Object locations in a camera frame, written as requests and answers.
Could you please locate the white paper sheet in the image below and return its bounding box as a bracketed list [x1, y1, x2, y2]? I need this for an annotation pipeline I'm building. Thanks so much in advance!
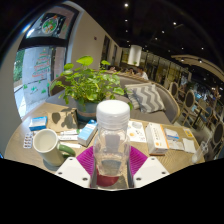
[166, 138, 186, 151]

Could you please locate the light blue white carton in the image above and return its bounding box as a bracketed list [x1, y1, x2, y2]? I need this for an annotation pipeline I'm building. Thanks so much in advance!
[77, 119, 99, 148]

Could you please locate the group of ceiling lights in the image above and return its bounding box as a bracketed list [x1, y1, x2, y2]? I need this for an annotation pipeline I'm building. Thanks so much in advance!
[123, 2, 208, 51]

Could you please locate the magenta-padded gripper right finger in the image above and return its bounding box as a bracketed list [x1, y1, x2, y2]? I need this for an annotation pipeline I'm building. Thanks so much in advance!
[127, 145, 172, 189]

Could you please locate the small blue white packet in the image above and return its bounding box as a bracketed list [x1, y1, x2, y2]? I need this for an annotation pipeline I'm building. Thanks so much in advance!
[163, 128, 181, 142]

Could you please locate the white mug with green handle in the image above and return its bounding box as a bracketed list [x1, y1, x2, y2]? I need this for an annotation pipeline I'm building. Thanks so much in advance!
[32, 128, 77, 167]

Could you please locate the white paper strip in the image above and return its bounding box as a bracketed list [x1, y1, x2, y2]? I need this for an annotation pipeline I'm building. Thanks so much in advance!
[58, 134, 80, 142]

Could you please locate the small yellow card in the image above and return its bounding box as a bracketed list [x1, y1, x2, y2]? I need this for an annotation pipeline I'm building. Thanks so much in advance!
[182, 128, 194, 139]

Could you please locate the white paper napkin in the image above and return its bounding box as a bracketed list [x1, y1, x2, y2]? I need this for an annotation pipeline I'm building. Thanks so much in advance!
[182, 137, 198, 154]

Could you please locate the clear plastic bottle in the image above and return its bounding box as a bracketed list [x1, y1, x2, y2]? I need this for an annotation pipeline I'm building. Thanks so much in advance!
[93, 99, 132, 178]

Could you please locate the printed white leaflet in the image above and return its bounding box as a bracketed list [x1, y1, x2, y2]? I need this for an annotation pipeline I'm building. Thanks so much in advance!
[126, 120, 148, 144]

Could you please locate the group of round-backed chairs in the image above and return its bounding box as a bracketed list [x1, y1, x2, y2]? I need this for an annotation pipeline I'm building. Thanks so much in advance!
[166, 79, 224, 158]

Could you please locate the grey white chevron cushion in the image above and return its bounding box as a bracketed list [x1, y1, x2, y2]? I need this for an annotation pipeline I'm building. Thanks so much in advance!
[124, 83, 167, 114]

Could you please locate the white orange medicine box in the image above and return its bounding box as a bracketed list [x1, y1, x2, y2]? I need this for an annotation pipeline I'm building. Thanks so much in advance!
[144, 122, 170, 156]

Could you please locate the green potted plant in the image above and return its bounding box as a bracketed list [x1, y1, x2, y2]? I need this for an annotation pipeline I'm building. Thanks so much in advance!
[49, 55, 134, 123]

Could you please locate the flat blue white box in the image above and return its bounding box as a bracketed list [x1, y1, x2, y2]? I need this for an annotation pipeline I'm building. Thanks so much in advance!
[28, 115, 48, 132]

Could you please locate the white round column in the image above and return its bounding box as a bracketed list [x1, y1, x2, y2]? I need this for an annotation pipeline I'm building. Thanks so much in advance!
[128, 44, 143, 67]

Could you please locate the pill blister pack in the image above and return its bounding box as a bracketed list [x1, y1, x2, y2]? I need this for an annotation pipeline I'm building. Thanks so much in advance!
[22, 132, 34, 149]

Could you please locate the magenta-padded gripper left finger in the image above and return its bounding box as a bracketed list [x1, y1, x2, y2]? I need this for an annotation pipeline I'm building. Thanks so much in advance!
[54, 145, 98, 189]

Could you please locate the grey curved sofa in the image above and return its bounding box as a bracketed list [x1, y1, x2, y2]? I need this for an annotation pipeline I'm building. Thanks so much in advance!
[46, 71, 181, 125]

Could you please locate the round green window picture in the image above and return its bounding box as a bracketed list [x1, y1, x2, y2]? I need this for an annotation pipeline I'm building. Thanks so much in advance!
[26, 13, 76, 39]

